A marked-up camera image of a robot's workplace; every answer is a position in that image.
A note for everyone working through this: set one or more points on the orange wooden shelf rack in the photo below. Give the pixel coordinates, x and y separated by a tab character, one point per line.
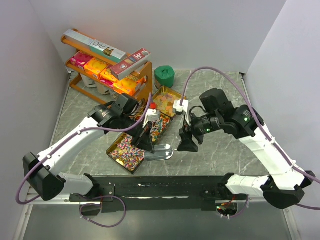
145	71

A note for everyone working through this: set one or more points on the white teal cat box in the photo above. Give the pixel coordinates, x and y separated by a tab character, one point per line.
107	51

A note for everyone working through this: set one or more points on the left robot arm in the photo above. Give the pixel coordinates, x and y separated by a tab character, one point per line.
43	171

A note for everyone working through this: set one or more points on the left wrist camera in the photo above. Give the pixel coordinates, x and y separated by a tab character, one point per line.
152	114

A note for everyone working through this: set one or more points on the orange snack box right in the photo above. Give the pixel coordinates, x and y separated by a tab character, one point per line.
128	85

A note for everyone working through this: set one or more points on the metal candy scoop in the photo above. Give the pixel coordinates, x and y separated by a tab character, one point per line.
162	152

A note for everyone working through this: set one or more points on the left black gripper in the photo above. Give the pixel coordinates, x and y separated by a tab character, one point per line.
142	139

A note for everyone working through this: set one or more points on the orange snack box left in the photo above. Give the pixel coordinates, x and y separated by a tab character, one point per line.
95	67

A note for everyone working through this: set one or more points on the tin of round lollipops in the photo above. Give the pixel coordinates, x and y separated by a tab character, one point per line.
158	127

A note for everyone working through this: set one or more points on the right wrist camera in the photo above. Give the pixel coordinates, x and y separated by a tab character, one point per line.
181	106

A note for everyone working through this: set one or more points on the red white long box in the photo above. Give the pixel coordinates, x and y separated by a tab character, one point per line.
130	64

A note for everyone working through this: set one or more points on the yellow pink snack box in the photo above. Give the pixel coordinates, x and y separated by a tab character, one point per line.
106	77

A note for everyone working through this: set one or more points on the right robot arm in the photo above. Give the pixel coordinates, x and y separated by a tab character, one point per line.
284	184

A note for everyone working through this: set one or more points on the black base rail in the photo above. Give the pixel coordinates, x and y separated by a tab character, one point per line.
147	193

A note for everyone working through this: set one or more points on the orange snack box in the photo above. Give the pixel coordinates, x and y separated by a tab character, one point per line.
128	85
95	67

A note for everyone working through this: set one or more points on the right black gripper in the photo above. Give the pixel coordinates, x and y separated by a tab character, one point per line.
186	144

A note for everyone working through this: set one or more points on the grey long box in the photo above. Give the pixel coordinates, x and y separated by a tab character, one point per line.
78	38

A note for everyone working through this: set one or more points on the green covered jar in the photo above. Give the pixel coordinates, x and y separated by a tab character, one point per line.
164	76

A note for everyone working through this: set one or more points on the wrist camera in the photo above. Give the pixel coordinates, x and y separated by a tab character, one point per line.
181	106
152	114

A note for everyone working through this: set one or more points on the tin of swirl lollipops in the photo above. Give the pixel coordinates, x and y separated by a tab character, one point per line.
127	156

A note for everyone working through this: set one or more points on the tin of pastel candies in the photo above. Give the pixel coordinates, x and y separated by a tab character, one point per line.
164	99

